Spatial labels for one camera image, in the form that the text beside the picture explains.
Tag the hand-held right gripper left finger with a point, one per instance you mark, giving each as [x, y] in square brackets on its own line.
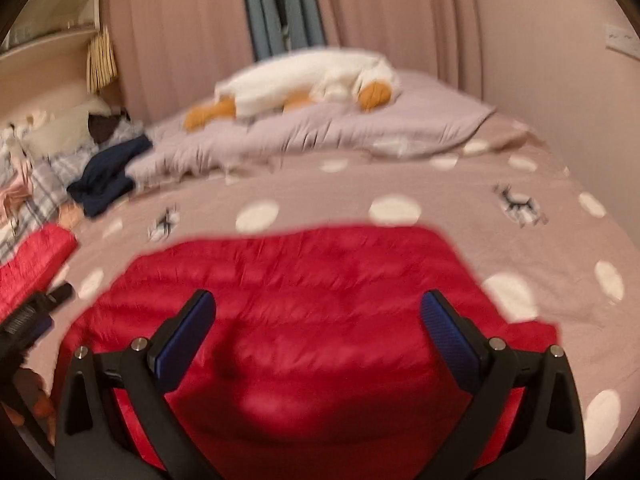
[184, 342]

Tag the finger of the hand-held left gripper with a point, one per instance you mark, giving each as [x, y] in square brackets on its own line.
[57, 292]

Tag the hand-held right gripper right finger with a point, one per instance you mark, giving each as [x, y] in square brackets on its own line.
[455, 347]

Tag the red puffer jacket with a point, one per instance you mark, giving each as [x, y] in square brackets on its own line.
[35, 260]
[320, 300]

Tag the peach cloth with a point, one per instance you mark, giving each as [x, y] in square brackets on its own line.
[70, 216]

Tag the pink garment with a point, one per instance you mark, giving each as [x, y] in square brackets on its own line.
[14, 191]

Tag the plaid blanket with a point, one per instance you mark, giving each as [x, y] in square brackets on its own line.
[45, 182]

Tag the navy garment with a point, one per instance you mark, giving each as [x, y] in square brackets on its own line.
[105, 180]

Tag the polka-dot bed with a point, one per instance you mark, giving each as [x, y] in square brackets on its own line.
[450, 195]

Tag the beige pillow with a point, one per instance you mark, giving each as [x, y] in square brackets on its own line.
[60, 130]

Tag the black garment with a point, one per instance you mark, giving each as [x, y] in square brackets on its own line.
[105, 127]

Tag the striped hanging cloth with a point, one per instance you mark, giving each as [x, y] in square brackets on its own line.
[101, 60]

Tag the grey quilt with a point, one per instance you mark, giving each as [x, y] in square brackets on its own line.
[350, 125]

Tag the pink curtain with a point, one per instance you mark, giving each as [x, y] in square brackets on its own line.
[400, 10]
[180, 35]

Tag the white goose plush toy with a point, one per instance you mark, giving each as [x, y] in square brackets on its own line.
[300, 75]

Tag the blue curtain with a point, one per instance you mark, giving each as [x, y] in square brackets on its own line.
[270, 5]

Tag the white wall shelf unit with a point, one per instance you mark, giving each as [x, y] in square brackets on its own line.
[50, 5]

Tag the white wall power strip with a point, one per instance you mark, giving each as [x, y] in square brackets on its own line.
[622, 40]

